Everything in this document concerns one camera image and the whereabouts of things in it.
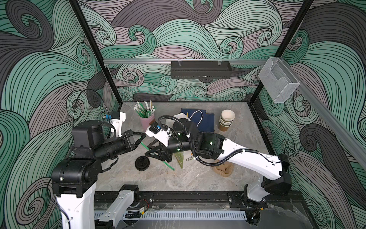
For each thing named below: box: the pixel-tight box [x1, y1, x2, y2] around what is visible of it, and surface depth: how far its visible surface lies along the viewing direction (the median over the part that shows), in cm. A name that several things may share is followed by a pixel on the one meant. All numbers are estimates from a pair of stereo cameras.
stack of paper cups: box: [218, 109, 236, 132], surface depth 94 cm
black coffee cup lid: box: [134, 155, 151, 172], surface depth 85 cm
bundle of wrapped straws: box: [133, 99, 156, 118], surface depth 93 cm
